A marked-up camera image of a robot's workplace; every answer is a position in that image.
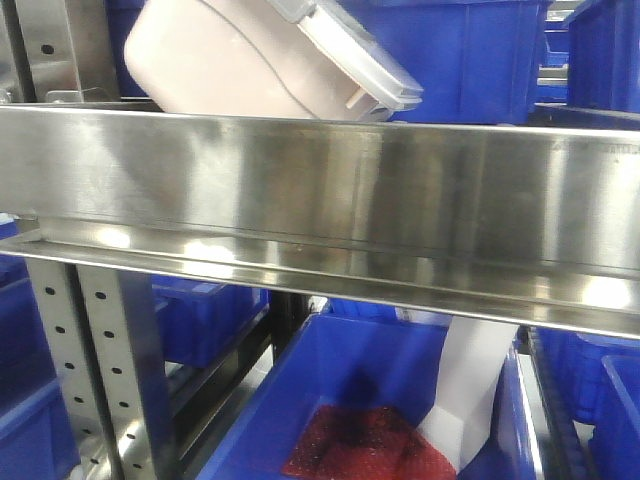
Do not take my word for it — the blue lower bin with cloth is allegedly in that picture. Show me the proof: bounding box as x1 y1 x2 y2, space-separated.
201 314 535 479

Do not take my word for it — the stainless steel shelf rack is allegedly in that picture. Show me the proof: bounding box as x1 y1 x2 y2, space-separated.
1 1 639 479

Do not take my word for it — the blue upper shelf bin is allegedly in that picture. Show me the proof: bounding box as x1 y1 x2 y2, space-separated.
341 1 549 124

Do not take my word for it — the blue lower right bin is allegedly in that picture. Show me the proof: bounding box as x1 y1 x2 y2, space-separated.
537 328 639 479

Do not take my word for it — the blue upper right bin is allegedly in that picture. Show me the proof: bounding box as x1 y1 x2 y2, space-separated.
564 0 639 113

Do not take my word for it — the white paper sheet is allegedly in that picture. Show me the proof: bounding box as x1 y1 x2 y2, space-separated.
418 316 518 473

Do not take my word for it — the red mesh cloth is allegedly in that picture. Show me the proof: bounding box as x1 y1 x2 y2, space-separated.
281 405 457 479

